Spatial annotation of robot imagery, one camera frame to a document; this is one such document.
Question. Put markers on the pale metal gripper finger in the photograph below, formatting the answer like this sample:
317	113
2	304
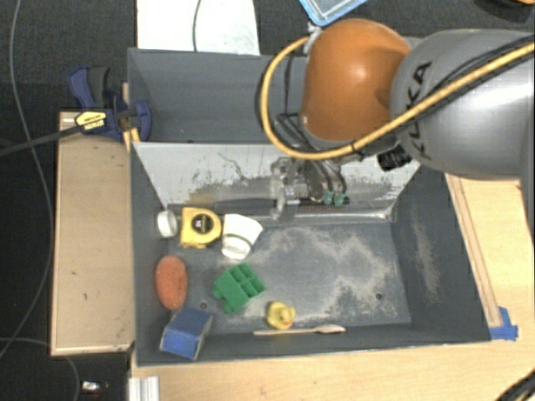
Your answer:
279	173
286	209

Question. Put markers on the white plastic pipe fitting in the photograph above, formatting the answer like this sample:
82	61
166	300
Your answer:
239	234

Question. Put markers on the grey metal bin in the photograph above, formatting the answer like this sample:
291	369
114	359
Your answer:
334	274

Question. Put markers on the yellow tape measure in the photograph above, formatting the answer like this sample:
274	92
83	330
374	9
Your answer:
200	226

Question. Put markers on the green toy building block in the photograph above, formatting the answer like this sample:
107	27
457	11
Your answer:
238	288

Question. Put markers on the yellow rubber duck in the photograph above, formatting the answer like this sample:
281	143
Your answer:
280	316

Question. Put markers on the small white round cap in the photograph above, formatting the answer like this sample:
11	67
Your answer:
167	223

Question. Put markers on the pale wooden spoon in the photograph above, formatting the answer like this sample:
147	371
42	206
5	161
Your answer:
322	329

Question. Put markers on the orange oval sponge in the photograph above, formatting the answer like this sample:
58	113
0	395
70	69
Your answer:
170	282

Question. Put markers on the blue box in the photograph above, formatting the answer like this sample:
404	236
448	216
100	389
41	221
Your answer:
184	334

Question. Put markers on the pale wood board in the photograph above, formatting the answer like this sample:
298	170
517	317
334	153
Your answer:
92	245

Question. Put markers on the black cylinder on white bracket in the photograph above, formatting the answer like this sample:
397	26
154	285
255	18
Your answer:
392	158

